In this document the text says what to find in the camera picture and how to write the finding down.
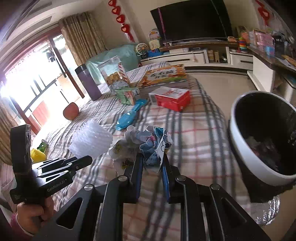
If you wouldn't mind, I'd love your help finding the purple thermos bottle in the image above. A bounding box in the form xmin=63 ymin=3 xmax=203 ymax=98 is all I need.
xmin=75 ymin=64 xmax=102 ymax=101

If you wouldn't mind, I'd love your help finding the printed paper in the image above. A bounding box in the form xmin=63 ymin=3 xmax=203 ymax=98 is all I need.
xmin=109 ymin=126 xmax=173 ymax=174

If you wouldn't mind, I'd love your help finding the left red heart garland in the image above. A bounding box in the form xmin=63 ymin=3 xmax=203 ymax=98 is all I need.
xmin=108 ymin=0 xmax=135 ymax=43

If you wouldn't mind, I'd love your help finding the teal covered armchair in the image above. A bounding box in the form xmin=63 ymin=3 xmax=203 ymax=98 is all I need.
xmin=85 ymin=44 xmax=140 ymax=84

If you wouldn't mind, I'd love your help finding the black television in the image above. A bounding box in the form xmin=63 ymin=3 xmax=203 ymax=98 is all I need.
xmin=151 ymin=0 xmax=233 ymax=42

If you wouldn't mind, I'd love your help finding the plaid table cloth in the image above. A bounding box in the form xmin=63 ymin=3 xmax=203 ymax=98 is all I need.
xmin=33 ymin=76 xmax=251 ymax=240

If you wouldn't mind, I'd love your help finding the orange picture book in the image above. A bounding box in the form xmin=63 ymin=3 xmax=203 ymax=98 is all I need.
xmin=137 ymin=64 xmax=187 ymax=88

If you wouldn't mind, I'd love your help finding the white foam fruit net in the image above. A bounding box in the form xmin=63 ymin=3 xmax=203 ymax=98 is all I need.
xmin=68 ymin=120 xmax=113 ymax=161

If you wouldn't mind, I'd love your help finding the white trash bin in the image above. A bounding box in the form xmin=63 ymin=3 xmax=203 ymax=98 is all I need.
xmin=228 ymin=91 xmax=295 ymax=203

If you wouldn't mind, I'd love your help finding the green snack packet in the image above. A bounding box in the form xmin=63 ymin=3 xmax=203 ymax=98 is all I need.
xmin=37 ymin=140 xmax=49 ymax=153

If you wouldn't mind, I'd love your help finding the red white milk carton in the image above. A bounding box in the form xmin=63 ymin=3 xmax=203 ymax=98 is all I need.
xmin=149 ymin=86 xmax=191 ymax=112

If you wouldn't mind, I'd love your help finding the person's left hand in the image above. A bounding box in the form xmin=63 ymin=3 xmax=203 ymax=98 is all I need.
xmin=16 ymin=196 xmax=55 ymax=235

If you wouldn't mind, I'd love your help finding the beige curtain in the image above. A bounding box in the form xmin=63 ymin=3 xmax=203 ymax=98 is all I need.
xmin=59 ymin=11 xmax=107 ymax=66

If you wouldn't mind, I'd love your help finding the rainbow stacking ring toy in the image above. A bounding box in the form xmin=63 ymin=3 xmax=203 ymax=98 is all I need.
xmin=239 ymin=37 xmax=247 ymax=53

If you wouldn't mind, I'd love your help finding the white tv cabinet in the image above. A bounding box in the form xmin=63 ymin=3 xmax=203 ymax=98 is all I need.
xmin=140 ymin=41 xmax=253 ymax=71

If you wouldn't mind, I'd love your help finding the right red heart garland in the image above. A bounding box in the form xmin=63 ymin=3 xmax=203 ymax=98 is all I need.
xmin=255 ymin=0 xmax=270 ymax=26

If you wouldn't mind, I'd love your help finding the clear cookie jar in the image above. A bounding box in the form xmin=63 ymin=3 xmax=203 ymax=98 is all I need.
xmin=97 ymin=55 xmax=130 ymax=94

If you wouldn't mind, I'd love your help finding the blue plastic toy paddle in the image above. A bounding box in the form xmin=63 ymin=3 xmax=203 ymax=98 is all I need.
xmin=115 ymin=99 xmax=147 ymax=131

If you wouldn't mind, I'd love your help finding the red apple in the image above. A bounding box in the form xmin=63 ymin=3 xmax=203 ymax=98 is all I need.
xmin=63 ymin=102 xmax=79 ymax=121

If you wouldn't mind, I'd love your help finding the pink storage box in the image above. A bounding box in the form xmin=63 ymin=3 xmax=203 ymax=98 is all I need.
xmin=253 ymin=30 xmax=274 ymax=52

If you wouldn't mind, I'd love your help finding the dark top side cabinet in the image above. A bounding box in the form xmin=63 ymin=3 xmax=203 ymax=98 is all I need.
xmin=247 ymin=47 xmax=295 ymax=106

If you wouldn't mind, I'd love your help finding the red heart garland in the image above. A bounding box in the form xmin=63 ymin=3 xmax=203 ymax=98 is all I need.
xmin=108 ymin=0 xmax=135 ymax=43
xmin=255 ymin=0 xmax=270 ymax=26

